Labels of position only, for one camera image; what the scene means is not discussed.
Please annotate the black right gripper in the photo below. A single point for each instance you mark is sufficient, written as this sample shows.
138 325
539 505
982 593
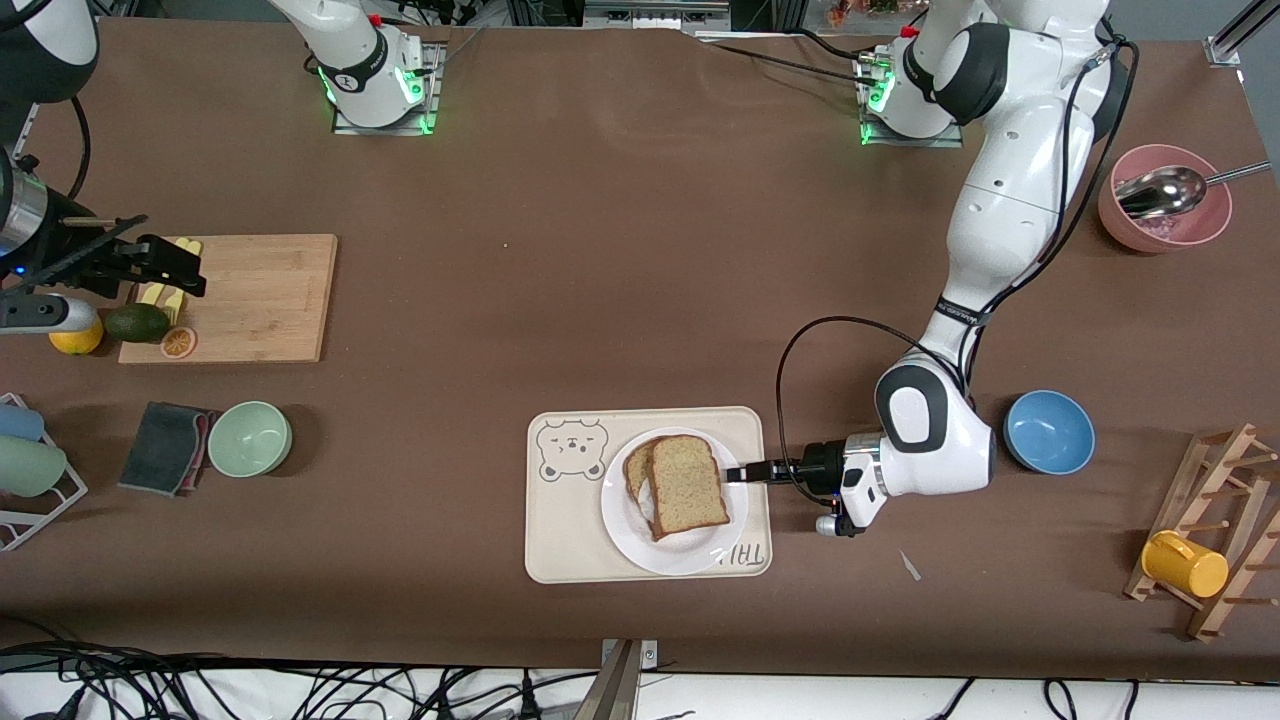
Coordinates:
82 266

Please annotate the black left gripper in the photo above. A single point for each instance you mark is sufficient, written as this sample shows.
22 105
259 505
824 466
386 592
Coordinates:
822 467

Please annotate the round white plate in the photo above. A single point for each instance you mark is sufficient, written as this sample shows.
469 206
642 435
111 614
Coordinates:
690 555

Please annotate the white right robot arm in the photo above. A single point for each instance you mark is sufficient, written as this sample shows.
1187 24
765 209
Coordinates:
365 60

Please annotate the yellow plastic knife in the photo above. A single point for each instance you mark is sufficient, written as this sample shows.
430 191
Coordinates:
152 294

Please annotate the yellow plastic fork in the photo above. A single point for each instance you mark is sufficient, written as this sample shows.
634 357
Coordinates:
178 305

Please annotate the dark green avocado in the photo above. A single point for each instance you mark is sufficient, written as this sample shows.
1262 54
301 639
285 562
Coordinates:
137 322

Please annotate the toy orange slice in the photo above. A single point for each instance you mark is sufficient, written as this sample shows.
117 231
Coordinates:
179 343

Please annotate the wooden cutting board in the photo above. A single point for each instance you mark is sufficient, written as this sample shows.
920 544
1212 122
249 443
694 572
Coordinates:
260 300

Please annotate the round yellow citrus fruit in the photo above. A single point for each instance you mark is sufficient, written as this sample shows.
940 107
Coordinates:
78 342

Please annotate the small white paper scrap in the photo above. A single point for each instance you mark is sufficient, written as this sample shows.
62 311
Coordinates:
909 565

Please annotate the dark grey folded cloth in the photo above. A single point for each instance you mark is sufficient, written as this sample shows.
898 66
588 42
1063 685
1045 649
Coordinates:
160 450

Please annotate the pale green bowl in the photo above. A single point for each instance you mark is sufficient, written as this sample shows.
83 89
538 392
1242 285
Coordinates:
250 440

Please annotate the cream bear print tray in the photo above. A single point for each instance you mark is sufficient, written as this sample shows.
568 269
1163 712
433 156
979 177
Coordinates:
570 540

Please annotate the light blue cup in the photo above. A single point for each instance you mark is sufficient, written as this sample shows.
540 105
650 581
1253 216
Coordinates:
18 422

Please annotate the pale green cup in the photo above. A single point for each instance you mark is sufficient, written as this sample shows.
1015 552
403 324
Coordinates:
28 467

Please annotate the blue bowl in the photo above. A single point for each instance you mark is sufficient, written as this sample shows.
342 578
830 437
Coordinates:
1048 432

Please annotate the yellow mug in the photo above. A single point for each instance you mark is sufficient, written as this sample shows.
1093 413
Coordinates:
1185 565

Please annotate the wooden mug rack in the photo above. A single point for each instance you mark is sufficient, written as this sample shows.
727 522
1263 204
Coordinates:
1215 470

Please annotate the pale pink granules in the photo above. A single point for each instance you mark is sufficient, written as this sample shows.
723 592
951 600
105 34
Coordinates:
1168 228

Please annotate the grey metal box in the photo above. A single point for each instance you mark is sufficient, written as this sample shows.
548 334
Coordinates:
655 12

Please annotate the metal spoon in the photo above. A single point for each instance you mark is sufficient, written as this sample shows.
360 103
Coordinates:
1165 190

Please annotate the pink bowl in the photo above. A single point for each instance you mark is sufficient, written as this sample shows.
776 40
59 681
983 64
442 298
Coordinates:
1215 210

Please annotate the aluminium corner profile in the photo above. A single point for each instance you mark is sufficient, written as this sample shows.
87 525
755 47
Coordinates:
1228 45

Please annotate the grey metal clamp bracket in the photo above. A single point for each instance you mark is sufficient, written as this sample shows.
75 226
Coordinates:
615 690

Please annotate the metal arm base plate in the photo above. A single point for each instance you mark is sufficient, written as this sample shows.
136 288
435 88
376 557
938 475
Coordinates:
430 100
870 140

